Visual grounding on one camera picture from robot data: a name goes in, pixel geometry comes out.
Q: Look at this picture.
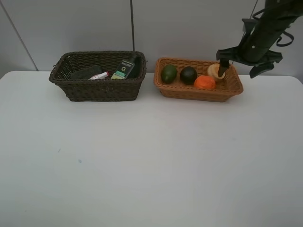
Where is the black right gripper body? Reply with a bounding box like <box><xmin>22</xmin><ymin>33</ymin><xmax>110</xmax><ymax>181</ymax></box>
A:
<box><xmin>216</xmin><ymin>43</ymin><xmax>283</xmax><ymax>66</ymax></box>

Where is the dark mangosteen fruit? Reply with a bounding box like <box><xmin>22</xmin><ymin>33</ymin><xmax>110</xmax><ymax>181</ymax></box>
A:
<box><xmin>180</xmin><ymin>66</ymin><xmax>197</xmax><ymax>85</ymax></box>

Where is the green avocado fruit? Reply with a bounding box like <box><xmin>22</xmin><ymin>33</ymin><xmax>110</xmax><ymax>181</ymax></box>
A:
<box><xmin>161</xmin><ymin>65</ymin><xmax>177</xmax><ymax>84</ymax></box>

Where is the orange tangerine fruit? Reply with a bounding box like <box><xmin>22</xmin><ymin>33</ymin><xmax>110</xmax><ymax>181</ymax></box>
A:
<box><xmin>194</xmin><ymin>75</ymin><xmax>216</xmax><ymax>89</ymax></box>

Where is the black rectangular bottle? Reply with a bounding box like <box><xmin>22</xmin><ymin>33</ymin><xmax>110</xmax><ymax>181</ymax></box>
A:
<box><xmin>111</xmin><ymin>53</ymin><xmax>140</xmax><ymax>79</ymax></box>

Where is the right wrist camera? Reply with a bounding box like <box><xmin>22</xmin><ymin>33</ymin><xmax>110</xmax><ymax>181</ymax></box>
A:
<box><xmin>242</xmin><ymin>18</ymin><xmax>258</xmax><ymax>33</ymax></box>

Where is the white marker pink cap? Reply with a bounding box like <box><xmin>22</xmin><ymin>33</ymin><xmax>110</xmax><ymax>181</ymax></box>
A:
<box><xmin>89</xmin><ymin>71</ymin><xmax>109</xmax><ymax>80</ymax></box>

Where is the black whiteboard eraser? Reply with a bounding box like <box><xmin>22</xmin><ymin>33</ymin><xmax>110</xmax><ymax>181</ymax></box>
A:
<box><xmin>71</xmin><ymin>65</ymin><xmax>103</xmax><ymax>80</ymax></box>

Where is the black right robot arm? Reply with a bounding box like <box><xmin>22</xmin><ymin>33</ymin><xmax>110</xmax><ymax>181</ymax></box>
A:
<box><xmin>216</xmin><ymin>0</ymin><xmax>303</xmax><ymax>78</ymax></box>

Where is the black cable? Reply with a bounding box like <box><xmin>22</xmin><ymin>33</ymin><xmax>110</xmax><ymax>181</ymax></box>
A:
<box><xmin>276</xmin><ymin>30</ymin><xmax>294</xmax><ymax>47</ymax></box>

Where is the dark brown wicker basket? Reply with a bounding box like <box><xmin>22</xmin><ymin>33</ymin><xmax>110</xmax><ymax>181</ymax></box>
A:
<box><xmin>49</xmin><ymin>51</ymin><xmax>146</xmax><ymax>102</ymax></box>

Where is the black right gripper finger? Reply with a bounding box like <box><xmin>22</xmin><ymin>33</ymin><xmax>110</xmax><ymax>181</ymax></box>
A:
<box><xmin>250</xmin><ymin>62</ymin><xmax>274</xmax><ymax>79</ymax></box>
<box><xmin>218</xmin><ymin>59</ymin><xmax>230</xmax><ymax>77</ymax></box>

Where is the red orange peach fruit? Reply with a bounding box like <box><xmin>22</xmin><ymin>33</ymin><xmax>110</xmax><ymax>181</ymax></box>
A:
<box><xmin>207</xmin><ymin>63</ymin><xmax>225</xmax><ymax>83</ymax></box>

